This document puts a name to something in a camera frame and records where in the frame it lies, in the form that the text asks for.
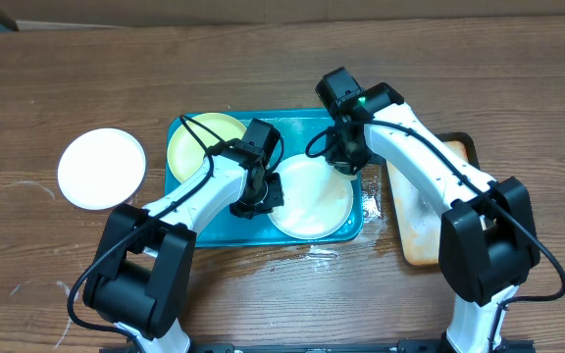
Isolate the white plate with crumbs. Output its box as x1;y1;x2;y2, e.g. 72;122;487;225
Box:
269;154;354;240

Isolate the yellow plate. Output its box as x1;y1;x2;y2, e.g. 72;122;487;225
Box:
167;113;246;182

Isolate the white plate with brown sauce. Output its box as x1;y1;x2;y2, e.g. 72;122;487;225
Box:
57;128;146;211

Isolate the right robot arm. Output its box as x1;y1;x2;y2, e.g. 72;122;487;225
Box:
316;72;540;352

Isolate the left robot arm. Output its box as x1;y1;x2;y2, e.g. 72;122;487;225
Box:
67;137;283;352

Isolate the teal plastic tray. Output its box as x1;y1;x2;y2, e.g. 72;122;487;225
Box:
196;109;363;248

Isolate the black tray with soapy water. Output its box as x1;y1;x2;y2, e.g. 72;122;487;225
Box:
366;126;490;266

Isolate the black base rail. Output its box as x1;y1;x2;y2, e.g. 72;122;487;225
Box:
98;338;537;353

